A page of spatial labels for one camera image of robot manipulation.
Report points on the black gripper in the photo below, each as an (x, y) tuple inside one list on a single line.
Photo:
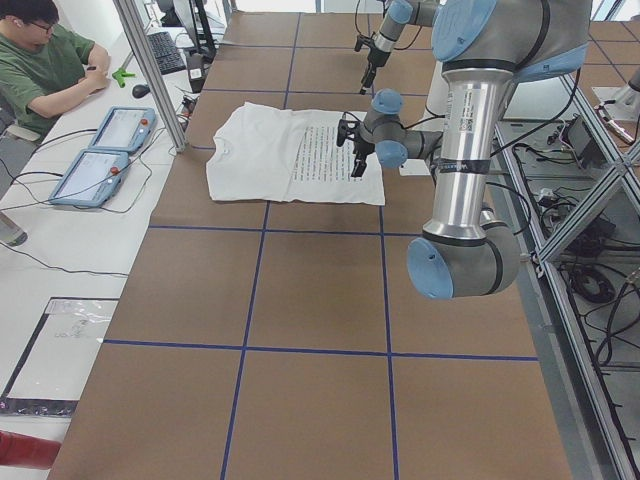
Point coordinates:
[(373, 58), (361, 148)]

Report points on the white long-sleeve printed shirt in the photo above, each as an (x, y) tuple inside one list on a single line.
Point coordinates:
[(265, 153)]

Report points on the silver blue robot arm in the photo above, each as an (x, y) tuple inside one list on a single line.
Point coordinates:
[(485, 49), (401, 13)]

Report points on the black keyboard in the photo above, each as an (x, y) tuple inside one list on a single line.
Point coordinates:
[(165, 52)]

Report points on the black computer mouse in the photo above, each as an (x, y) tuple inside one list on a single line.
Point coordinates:
[(140, 91)]

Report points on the upper blue teach pendant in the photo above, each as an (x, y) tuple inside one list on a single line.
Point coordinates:
[(124, 129)]

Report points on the blue teach pendant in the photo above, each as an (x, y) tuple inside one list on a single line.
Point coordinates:
[(124, 129), (92, 179)]

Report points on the green plastic tool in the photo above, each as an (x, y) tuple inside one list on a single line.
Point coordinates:
[(121, 75)]

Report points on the lower blue teach pendant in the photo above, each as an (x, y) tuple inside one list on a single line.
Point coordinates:
[(92, 179)]

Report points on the person in green shirt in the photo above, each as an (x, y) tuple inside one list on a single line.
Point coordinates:
[(46, 69)]

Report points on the clear plastic sheet mat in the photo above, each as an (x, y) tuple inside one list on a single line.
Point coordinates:
[(51, 373)]

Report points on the red cylinder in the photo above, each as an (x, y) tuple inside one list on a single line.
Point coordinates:
[(26, 451)]

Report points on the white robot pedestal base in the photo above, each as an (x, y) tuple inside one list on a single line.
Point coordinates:
[(431, 122)]

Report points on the aluminium frame post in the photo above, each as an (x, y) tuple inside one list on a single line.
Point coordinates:
[(138, 41)]

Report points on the aluminium side frame rail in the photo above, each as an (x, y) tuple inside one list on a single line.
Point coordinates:
[(570, 159)]

